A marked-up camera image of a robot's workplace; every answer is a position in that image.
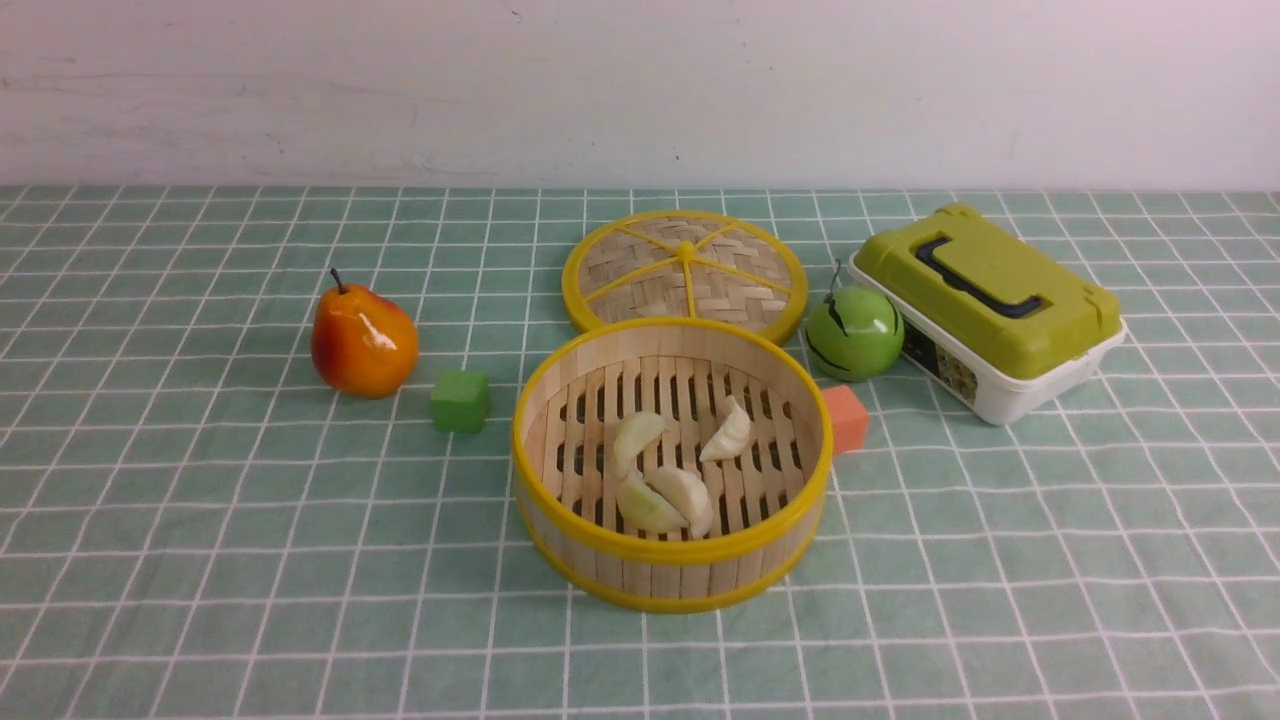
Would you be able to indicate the woven bamboo steamer lid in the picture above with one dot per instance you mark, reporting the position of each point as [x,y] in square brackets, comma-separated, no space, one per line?
[685,263]

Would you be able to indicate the pale green dumpling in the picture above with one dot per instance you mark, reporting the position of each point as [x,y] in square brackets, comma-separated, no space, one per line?
[633,434]
[645,509]

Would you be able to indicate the green checkered tablecloth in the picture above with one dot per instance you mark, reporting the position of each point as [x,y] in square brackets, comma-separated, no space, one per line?
[195,525]

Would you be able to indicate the orange foam cube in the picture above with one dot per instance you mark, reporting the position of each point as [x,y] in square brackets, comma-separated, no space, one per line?
[850,421]

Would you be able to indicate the green foam cube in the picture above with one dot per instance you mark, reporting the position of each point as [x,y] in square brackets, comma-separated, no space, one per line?
[460,401]

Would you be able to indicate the green apple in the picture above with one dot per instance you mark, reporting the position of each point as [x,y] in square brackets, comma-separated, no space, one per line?
[854,333]

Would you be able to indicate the white box green lid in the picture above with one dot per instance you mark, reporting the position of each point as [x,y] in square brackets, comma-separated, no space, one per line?
[999,324]

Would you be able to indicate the white dumpling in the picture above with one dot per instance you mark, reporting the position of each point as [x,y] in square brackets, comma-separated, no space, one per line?
[688,494]
[733,436]

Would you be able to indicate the orange red pear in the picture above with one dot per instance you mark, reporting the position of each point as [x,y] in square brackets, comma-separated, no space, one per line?
[361,343]

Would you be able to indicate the bamboo steamer tray yellow rim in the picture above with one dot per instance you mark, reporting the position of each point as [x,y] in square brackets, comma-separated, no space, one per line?
[767,502]

